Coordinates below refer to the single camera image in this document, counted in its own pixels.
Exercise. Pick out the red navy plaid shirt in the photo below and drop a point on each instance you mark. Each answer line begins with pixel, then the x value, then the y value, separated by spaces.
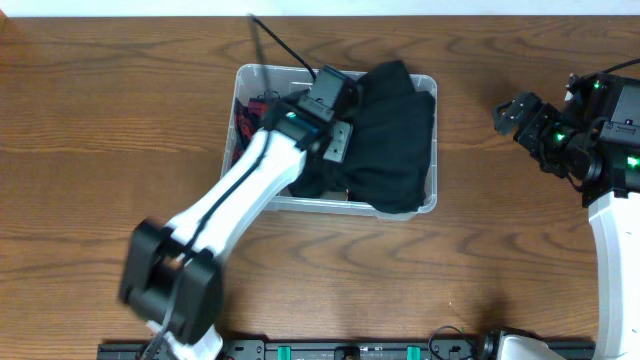
pixel 247 121

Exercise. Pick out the large black garment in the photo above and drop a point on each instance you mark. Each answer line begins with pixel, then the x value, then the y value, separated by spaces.
pixel 388 156

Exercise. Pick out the clear plastic storage bin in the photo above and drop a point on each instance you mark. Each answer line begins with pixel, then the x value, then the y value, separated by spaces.
pixel 285 80

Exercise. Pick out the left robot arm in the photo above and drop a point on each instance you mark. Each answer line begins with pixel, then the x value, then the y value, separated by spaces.
pixel 173 274

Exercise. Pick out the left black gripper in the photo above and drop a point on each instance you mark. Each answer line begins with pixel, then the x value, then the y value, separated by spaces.
pixel 323 147

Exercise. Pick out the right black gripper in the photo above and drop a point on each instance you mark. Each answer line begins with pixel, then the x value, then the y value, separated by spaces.
pixel 549 117

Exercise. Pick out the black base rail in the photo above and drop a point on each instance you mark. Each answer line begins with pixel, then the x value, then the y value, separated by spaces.
pixel 439 346

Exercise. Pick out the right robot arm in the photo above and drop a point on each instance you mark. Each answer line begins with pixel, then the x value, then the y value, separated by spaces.
pixel 594 143

